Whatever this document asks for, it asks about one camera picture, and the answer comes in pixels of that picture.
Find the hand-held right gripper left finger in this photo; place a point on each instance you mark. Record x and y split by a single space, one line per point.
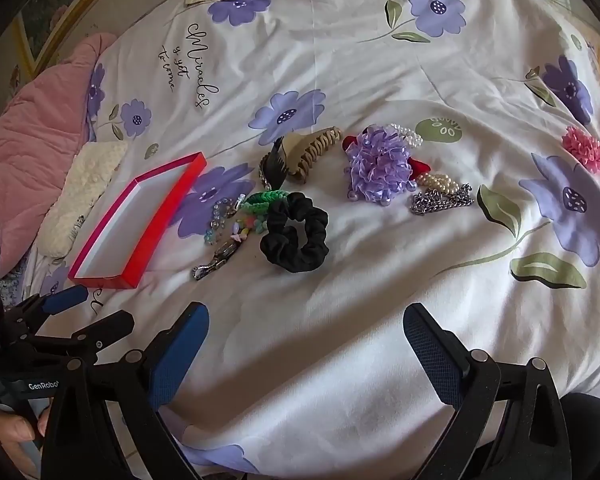
180 355

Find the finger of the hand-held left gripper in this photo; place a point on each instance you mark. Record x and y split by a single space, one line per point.
65 299
107 327

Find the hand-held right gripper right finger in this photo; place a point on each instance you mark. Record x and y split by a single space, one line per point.
430 355

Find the red cardboard box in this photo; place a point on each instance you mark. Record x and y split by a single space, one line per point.
125 230

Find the silver rhinestone hair clip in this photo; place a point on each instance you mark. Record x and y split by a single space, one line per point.
440 202

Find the black scrunchie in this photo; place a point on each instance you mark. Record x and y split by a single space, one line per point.
310 220

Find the red fabric bow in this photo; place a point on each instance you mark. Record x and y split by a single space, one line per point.
420 167

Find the purple ribbon scrunchie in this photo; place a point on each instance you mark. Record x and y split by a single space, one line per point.
380 165

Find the black hair comb clip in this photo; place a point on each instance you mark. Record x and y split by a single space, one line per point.
279 167

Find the person's left hand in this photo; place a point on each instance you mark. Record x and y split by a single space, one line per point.
12 432

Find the cream fluffy pillow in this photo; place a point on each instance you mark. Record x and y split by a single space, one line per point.
85 180

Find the pink quilted blanket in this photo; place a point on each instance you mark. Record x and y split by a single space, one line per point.
25 135

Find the beige hair claw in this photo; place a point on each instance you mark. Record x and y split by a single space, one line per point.
300 152

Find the gold framed picture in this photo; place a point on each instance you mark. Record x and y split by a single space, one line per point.
35 25

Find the white floral bedsheet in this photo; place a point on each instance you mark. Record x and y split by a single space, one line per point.
355 60

